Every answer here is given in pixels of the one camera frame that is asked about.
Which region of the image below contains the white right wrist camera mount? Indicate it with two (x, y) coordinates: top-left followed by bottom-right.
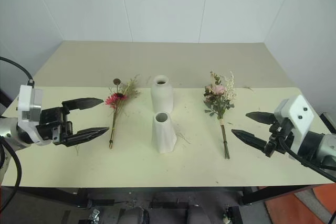
(272, 94), (315, 154)

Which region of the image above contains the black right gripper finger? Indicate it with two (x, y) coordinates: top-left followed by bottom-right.
(231, 129), (269, 151)
(245, 111), (275, 125)

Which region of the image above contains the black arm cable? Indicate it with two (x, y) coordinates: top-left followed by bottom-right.
(0, 56), (35, 192)
(280, 140), (336, 183)

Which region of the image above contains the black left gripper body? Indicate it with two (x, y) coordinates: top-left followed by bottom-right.
(36, 106), (74, 146)

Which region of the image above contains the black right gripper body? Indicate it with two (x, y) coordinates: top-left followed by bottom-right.
(264, 120), (295, 158)

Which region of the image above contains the white faceted tapered vase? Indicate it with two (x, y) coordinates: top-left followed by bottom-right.
(152, 111), (178, 154)

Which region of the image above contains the red flower bouquet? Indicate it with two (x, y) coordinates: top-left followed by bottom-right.
(105, 74), (141, 150)

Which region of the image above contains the caster wheel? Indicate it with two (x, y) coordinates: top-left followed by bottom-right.
(89, 208), (102, 224)
(222, 209), (233, 224)

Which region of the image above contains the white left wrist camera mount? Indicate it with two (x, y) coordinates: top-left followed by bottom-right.
(16, 84), (51, 146)

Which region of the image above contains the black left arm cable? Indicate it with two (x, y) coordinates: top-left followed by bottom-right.
(0, 56), (35, 192)

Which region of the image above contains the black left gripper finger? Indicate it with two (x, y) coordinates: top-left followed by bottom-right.
(60, 126), (110, 148)
(61, 98), (104, 116)

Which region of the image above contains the orange floor mat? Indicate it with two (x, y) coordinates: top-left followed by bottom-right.
(264, 183), (336, 224)

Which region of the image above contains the white round bottle vase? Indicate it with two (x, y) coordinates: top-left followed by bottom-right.
(151, 74), (174, 114)

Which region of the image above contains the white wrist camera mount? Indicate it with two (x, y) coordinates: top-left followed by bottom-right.
(272, 94), (315, 154)
(16, 84), (51, 146)

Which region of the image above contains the black table frame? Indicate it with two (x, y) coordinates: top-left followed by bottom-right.
(0, 186), (326, 209)

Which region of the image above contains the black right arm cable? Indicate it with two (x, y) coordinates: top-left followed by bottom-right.
(280, 140), (336, 183)

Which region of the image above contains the pink flower bouquet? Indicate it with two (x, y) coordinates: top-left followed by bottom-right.
(203, 70), (236, 159)

